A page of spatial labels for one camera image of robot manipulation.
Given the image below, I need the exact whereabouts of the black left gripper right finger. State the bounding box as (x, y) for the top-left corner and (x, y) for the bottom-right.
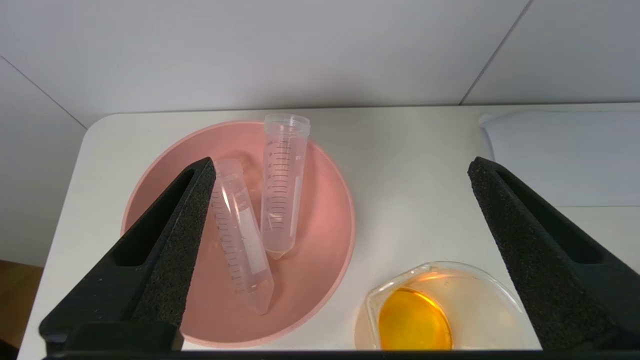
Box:
(467, 156), (640, 351)

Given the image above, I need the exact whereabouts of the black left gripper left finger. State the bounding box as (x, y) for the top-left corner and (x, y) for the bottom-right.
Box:
(39, 157), (217, 353)

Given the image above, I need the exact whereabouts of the test tube with yellow liquid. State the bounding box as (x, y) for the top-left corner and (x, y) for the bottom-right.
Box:
(210, 159), (275, 316)

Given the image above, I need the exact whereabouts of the test tube with red liquid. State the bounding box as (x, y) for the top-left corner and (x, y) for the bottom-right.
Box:
(260, 113), (311, 260)

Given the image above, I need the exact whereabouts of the clear plastic beaker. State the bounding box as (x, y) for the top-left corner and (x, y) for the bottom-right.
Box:
(354, 261), (531, 351)

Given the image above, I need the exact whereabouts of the white paper sheet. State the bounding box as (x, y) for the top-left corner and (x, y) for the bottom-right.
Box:
(479, 110), (640, 208)

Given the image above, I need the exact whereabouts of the pink bowl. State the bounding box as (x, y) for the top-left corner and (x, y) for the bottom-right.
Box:
(121, 120), (356, 349)

